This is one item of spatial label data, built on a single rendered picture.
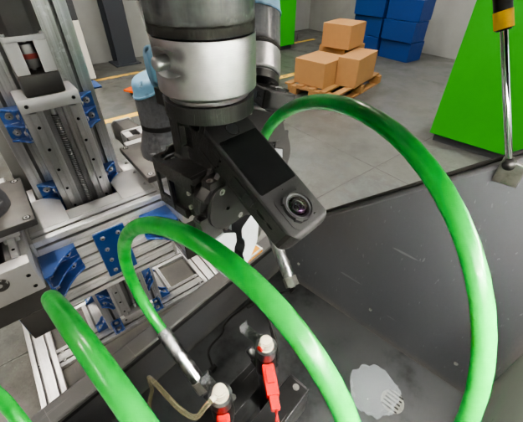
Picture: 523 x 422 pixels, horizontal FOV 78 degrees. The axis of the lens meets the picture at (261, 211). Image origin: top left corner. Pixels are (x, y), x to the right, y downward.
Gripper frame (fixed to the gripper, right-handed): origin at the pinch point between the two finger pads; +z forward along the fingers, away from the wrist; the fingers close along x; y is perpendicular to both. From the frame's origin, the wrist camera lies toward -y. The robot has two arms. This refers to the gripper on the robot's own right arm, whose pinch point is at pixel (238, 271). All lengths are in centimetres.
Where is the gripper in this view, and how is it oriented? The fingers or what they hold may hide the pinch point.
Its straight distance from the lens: 37.7
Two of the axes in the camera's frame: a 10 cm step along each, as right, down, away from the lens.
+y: -7.4, -4.3, 5.2
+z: 0.0, 7.7, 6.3
